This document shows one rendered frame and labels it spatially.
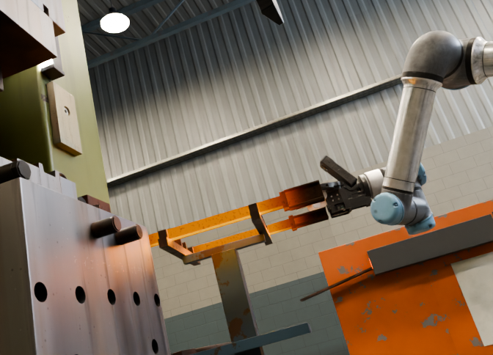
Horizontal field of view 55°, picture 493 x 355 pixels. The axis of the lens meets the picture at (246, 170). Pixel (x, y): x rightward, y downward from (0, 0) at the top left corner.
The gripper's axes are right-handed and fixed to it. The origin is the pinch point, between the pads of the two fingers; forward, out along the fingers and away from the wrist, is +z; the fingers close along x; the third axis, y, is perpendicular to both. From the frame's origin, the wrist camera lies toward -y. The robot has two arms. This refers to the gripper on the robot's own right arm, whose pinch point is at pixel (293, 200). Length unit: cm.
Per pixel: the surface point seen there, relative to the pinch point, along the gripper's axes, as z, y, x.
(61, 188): 38, 1, -55
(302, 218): -0.8, 5.8, -0.7
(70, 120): 48, -29, -27
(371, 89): -204, -332, 659
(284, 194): 2.1, 5.2, -26.5
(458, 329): -99, 62, 284
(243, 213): 11.9, 6.5, -25.6
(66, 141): 48, -22, -30
